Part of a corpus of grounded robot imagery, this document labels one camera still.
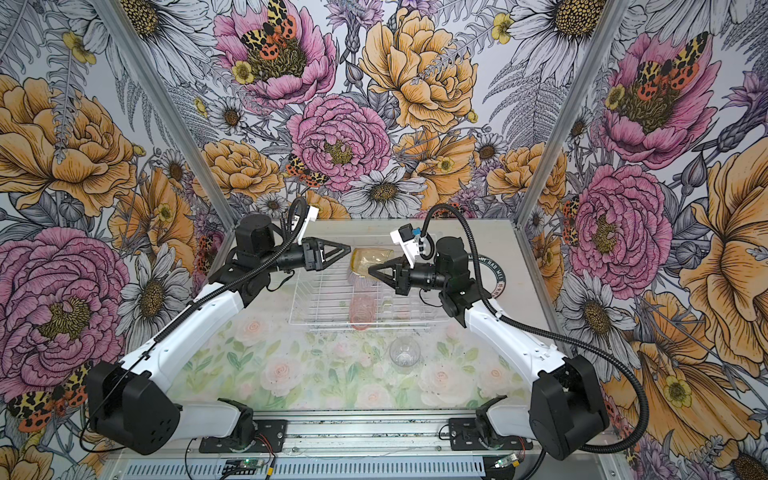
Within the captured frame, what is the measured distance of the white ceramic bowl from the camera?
39.1 inches

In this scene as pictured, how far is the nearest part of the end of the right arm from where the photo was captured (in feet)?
1.96

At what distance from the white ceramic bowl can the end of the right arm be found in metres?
0.29
